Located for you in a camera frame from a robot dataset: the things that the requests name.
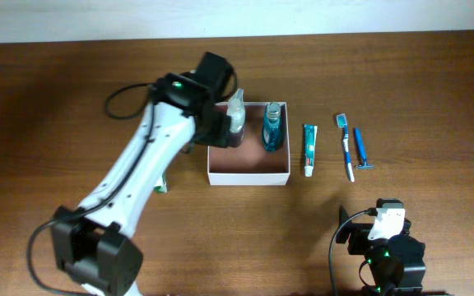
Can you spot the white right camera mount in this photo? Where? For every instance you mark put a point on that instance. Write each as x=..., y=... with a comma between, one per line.
x=387, y=223

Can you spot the blue white toothbrush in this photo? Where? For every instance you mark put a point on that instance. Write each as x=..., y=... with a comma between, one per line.
x=342, y=123

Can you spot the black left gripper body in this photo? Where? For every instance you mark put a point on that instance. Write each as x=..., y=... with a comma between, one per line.
x=217, y=129

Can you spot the blue mouthwash bottle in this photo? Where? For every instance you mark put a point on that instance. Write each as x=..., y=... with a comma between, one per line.
x=272, y=127

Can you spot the clear spray bottle purple liquid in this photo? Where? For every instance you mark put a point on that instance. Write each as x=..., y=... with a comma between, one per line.
x=236, y=112

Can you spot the teal white toothpaste tube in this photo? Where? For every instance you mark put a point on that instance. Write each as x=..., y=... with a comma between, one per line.
x=310, y=135

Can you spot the green white small tube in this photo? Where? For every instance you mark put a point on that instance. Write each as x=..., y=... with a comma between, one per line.
x=161, y=184

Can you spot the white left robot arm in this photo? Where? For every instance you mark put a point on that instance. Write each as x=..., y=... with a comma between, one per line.
x=93, y=243

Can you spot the blue disposable razor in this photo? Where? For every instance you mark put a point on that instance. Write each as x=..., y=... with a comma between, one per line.
x=364, y=164

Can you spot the white cardboard box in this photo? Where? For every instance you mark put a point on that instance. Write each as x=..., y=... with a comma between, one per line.
x=250, y=164

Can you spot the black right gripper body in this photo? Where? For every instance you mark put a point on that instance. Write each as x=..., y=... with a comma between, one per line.
x=355, y=239

